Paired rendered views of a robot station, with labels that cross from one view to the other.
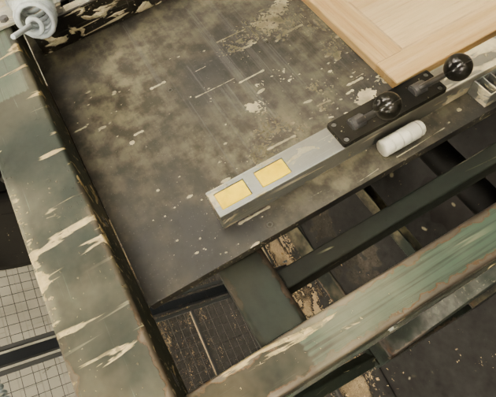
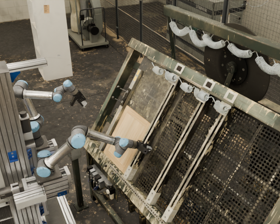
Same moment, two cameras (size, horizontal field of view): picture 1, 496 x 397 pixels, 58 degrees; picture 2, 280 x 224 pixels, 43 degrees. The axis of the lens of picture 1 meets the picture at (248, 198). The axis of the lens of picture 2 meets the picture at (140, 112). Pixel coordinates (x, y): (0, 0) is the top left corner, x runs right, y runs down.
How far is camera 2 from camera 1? 357 cm
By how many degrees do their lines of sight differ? 73
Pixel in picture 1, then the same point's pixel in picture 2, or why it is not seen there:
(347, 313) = (123, 67)
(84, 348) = (138, 43)
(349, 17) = (134, 115)
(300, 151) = (133, 83)
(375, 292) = (122, 71)
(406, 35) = (127, 116)
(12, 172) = (156, 52)
